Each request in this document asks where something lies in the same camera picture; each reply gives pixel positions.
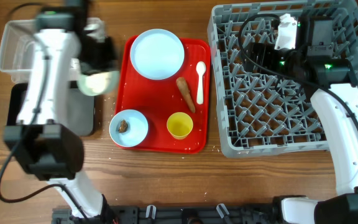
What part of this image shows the small light blue bowl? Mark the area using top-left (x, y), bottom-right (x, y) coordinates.
top-left (109, 110), bottom-right (149, 147)

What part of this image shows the yellow plastic cup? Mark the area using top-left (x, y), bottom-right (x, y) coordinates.
top-left (167, 112), bottom-right (193, 140)

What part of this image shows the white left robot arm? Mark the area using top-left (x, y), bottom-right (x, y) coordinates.
top-left (4, 1), bottom-right (119, 223)

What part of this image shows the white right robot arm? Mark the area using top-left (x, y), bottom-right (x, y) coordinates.
top-left (241, 14), bottom-right (358, 223)

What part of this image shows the grey dishwasher rack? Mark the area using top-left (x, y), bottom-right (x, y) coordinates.
top-left (208, 1), bottom-right (358, 158)

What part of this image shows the black waste bin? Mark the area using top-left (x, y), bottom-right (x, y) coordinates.
top-left (6, 81), bottom-right (95, 136)

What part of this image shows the light blue plate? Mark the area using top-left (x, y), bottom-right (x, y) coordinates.
top-left (130, 29), bottom-right (185, 80)

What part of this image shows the white plastic spoon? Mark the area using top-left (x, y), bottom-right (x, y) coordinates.
top-left (196, 61), bottom-right (206, 105)

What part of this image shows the brown food scrap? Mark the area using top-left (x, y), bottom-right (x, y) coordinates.
top-left (118, 119), bottom-right (129, 133)

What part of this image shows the clear plastic bin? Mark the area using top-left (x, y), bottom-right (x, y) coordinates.
top-left (0, 17), bottom-right (106, 84)

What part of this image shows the brown carrot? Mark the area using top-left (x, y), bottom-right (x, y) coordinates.
top-left (176, 77), bottom-right (196, 113)

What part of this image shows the red plastic tray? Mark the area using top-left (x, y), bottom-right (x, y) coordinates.
top-left (116, 36), bottom-right (211, 154)

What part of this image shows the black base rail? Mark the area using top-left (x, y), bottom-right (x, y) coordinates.
top-left (52, 204), bottom-right (279, 224)

